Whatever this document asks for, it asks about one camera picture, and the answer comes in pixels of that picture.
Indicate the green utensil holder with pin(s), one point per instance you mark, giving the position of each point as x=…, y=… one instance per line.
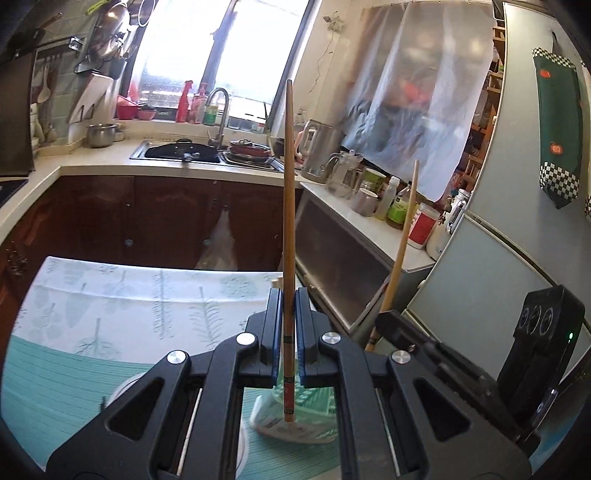
x=295, y=420

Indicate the pink colander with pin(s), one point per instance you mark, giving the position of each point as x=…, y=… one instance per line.
x=127, y=110

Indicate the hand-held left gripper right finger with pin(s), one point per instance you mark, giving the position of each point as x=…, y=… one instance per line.
x=302, y=332

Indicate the steel electric kettle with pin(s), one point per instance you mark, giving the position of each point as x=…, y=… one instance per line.
x=321, y=147

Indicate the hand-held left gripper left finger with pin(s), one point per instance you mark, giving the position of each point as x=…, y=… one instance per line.
x=275, y=332

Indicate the white thermos jug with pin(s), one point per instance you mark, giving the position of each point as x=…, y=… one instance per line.
x=448, y=226

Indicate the grey mug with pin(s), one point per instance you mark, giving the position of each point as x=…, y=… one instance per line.
x=365, y=202

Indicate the black pan in sink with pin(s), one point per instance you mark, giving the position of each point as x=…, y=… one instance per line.
x=180, y=151

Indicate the hanging steel pan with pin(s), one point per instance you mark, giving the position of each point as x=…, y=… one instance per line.
x=111, y=32

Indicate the wooden shelf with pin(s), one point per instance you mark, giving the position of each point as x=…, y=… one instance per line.
x=489, y=92

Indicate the translucent plastic curtain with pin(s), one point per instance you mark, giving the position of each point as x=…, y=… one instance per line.
x=415, y=69

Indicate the leaf print tablecloth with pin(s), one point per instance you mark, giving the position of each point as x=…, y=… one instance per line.
x=115, y=314

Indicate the red spray bottle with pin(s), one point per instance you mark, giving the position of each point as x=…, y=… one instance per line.
x=184, y=104

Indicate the steel faucet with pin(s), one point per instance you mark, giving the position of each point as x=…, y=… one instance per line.
x=220, y=120

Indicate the red label jar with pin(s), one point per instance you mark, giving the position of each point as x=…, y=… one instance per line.
x=422, y=228

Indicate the glass pitcher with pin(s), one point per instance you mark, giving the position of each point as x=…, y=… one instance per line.
x=344, y=175

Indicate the steel kitchen sink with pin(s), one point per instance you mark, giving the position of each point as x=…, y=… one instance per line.
x=203, y=154

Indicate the black cooktop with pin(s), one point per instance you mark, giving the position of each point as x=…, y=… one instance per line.
x=9, y=187

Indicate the steel pot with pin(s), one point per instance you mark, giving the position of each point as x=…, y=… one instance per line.
x=100, y=134

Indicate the grey refrigerator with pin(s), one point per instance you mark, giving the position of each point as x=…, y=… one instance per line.
x=508, y=161

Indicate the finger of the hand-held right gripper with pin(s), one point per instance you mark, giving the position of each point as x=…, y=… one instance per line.
x=401, y=330

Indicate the red frying pan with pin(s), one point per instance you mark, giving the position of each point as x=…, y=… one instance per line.
x=249, y=148

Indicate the green label bottle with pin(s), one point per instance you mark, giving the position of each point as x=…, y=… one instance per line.
x=398, y=210

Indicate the wooden chopstick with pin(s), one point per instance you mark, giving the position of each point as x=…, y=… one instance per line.
x=400, y=249
x=289, y=207

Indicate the white cutting board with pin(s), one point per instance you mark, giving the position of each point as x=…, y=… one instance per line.
x=92, y=97

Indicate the kitchen window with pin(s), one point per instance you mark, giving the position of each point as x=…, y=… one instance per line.
x=194, y=46

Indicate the clear plastic bag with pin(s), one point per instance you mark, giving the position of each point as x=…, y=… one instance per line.
x=217, y=244

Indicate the steel front cabinet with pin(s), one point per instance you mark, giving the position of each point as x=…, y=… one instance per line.
x=341, y=258

